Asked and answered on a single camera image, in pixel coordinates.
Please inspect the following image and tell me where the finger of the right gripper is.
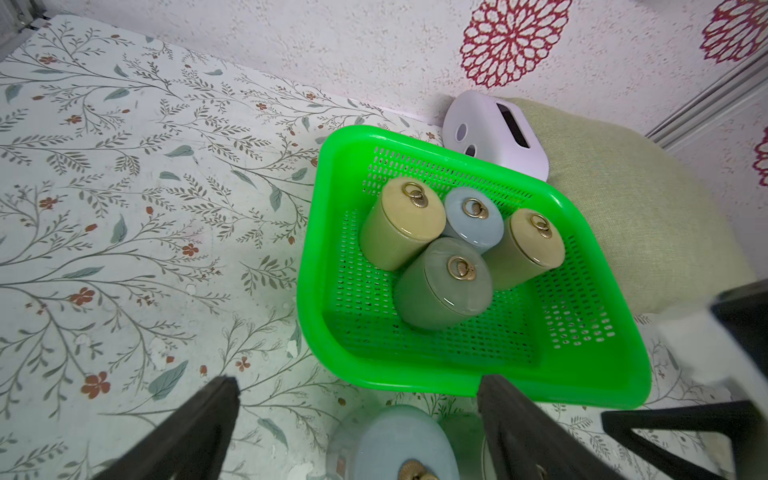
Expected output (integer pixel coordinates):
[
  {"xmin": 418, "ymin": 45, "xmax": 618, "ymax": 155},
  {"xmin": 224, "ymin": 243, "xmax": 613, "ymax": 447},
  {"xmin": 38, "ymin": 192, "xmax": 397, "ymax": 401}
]
[{"xmin": 601, "ymin": 401, "xmax": 762, "ymax": 479}]

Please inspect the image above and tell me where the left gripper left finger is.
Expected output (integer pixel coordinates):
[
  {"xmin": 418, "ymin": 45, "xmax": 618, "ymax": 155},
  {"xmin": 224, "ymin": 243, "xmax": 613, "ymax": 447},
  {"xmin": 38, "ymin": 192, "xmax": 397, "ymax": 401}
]
[{"xmin": 97, "ymin": 376, "xmax": 240, "ymax": 479}]

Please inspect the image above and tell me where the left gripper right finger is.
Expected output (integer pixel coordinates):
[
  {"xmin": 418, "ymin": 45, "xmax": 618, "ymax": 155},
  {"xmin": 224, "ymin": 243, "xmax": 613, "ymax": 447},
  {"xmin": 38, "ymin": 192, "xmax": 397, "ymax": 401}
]
[{"xmin": 477, "ymin": 374, "xmax": 621, "ymax": 479}]

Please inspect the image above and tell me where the blue-grey canister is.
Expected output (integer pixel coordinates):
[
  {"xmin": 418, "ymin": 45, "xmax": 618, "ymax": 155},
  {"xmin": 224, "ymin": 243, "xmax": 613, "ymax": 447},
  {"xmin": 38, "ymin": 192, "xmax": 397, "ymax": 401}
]
[{"xmin": 326, "ymin": 405, "xmax": 460, "ymax": 479}]

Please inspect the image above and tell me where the green canister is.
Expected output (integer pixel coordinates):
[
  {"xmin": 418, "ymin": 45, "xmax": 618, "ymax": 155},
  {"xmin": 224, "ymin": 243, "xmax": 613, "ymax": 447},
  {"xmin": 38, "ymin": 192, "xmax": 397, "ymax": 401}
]
[{"xmin": 393, "ymin": 237, "xmax": 493, "ymax": 331}]

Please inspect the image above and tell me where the green plastic basket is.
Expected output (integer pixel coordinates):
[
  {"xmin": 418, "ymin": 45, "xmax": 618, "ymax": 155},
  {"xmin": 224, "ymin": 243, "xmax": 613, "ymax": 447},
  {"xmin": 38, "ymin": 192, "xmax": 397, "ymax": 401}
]
[{"xmin": 296, "ymin": 125, "xmax": 652, "ymax": 409}]

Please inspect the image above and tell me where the yellow canister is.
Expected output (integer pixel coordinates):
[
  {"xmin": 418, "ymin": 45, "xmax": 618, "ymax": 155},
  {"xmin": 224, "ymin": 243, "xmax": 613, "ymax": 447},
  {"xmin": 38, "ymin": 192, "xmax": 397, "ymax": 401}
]
[
  {"xmin": 359, "ymin": 177, "xmax": 446, "ymax": 271},
  {"xmin": 482, "ymin": 208, "xmax": 565, "ymax": 291}
]

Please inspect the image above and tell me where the blue canister back middle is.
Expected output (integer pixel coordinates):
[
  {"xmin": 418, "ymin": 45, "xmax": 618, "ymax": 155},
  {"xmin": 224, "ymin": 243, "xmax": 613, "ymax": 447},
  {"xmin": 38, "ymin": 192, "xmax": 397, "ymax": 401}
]
[{"xmin": 442, "ymin": 187, "xmax": 504, "ymax": 254}]

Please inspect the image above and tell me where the green pillow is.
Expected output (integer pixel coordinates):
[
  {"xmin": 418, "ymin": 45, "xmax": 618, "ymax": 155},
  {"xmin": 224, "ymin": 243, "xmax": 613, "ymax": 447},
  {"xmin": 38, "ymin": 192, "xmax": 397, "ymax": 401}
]
[{"xmin": 512, "ymin": 98, "xmax": 757, "ymax": 314}]

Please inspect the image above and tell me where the lavender tissue box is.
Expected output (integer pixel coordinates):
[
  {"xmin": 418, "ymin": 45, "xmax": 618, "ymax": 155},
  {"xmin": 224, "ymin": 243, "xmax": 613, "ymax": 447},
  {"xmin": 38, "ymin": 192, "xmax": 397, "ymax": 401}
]
[{"xmin": 442, "ymin": 91, "xmax": 550, "ymax": 181}]

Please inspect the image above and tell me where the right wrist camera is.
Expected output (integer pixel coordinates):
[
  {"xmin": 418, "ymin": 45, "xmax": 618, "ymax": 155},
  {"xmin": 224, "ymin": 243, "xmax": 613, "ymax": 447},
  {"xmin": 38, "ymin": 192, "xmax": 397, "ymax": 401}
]
[{"xmin": 655, "ymin": 279, "xmax": 767, "ymax": 416}]

